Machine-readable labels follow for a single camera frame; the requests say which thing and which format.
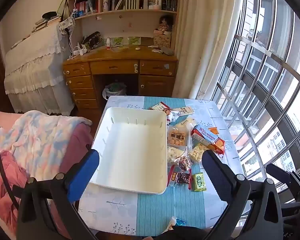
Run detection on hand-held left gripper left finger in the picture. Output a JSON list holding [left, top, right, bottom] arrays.
[[16, 149, 100, 240]]

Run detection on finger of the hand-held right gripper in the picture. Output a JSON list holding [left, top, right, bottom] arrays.
[[266, 164, 300, 201]]

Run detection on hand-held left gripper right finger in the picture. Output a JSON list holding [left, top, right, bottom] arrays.
[[202, 149, 284, 240]]

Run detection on green candy packet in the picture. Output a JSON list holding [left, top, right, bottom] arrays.
[[191, 172, 207, 192]]

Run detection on clear nut snack packet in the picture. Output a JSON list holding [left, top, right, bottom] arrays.
[[176, 155, 193, 170]]

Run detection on red clear chocolate packet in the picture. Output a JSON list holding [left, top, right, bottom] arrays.
[[170, 171, 192, 189]]

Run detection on blue red biscuit packet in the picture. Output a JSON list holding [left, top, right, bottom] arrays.
[[191, 124, 226, 155]]

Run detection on white plastic tray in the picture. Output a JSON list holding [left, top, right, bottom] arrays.
[[89, 107, 168, 195]]

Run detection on beige cracker packet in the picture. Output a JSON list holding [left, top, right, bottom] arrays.
[[176, 117, 196, 130]]

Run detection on clear golden candy packet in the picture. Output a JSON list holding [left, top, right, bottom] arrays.
[[165, 216, 177, 232]]

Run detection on puffed snack clear packet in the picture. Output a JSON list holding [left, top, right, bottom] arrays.
[[189, 141, 208, 164]]

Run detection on white candies clear packet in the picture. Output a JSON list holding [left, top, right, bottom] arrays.
[[167, 145, 188, 165]]

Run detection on round crackers clear packet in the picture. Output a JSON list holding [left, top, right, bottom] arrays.
[[167, 126, 189, 147]]

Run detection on blue white printed tablecloth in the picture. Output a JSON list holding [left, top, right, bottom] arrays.
[[78, 95, 252, 239]]

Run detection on pastel patterned blanket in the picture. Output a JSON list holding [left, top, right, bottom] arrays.
[[0, 110, 93, 178]]

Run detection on white long snack packet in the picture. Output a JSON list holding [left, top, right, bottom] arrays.
[[174, 106, 195, 117]]

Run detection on red white snack packet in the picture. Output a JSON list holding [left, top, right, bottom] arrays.
[[149, 102, 170, 112]]

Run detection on trash bin with bag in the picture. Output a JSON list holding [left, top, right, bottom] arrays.
[[102, 81, 127, 101]]

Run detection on white lace bed cover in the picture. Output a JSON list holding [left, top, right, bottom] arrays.
[[4, 21, 75, 117]]

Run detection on wooden desk with drawers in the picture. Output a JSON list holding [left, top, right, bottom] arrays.
[[62, 44, 178, 109]]

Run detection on white power strip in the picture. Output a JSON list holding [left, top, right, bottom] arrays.
[[72, 44, 88, 55]]

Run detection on cream leaf print curtain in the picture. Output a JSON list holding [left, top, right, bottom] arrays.
[[171, 0, 245, 100]]

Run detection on dark floral pencil case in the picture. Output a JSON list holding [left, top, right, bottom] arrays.
[[81, 31, 102, 51]]

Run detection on window with metal grille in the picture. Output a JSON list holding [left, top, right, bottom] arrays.
[[210, 0, 300, 205]]

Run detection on green printed cards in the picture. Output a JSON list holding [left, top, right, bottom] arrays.
[[112, 37, 142, 46]]

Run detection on printed cardboard box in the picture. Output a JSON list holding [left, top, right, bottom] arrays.
[[153, 30, 172, 48]]

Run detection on patterned cloth bag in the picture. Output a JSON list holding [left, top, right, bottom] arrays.
[[59, 16, 76, 34]]

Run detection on stack of papers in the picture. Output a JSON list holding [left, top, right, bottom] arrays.
[[31, 15, 62, 33]]

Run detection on wooden bookshelf hutch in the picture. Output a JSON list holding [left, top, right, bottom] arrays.
[[67, 0, 180, 46]]

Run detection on brown haired doll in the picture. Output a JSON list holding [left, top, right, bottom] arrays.
[[157, 15, 174, 35]]

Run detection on row of books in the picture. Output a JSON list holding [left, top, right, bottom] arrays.
[[75, 0, 178, 14]]

